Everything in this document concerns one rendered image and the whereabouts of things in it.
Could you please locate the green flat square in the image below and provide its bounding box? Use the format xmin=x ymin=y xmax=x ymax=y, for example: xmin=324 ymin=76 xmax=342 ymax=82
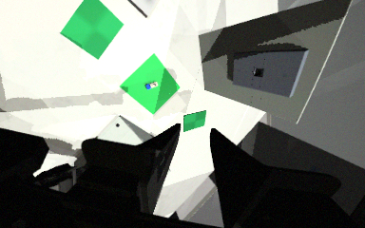
xmin=120 ymin=54 xmax=180 ymax=114

